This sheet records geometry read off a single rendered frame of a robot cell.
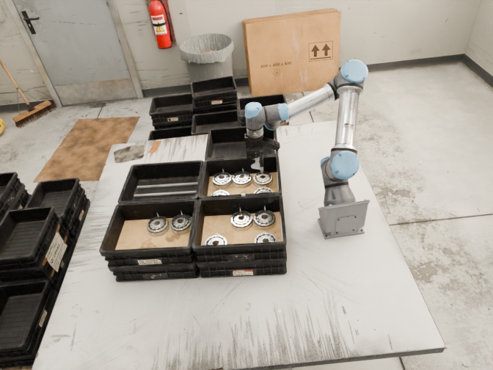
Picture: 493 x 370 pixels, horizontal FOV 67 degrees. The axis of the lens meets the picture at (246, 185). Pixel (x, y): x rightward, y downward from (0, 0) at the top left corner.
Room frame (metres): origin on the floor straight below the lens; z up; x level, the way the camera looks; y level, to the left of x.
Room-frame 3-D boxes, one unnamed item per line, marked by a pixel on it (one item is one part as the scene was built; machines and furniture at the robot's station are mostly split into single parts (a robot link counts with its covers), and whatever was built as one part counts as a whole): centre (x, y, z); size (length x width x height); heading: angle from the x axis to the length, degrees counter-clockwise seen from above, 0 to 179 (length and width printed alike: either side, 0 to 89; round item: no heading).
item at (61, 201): (1.96, 1.36, 0.31); 0.40 x 0.30 x 0.34; 179
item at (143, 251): (1.16, 0.45, 0.92); 0.40 x 0.30 x 0.02; 85
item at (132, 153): (2.06, 0.76, 0.71); 0.22 x 0.19 x 0.01; 89
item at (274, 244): (1.13, 0.05, 0.92); 0.40 x 0.30 x 0.02; 85
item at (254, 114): (1.44, -0.07, 1.25); 0.09 x 0.08 x 0.11; 95
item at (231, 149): (1.73, 0.00, 0.87); 0.40 x 0.30 x 0.11; 85
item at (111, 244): (1.16, 0.45, 0.87); 0.40 x 0.30 x 0.11; 85
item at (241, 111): (2.68, -0.21, 0.37); 0.40 x 0.30 x 0.45; 89
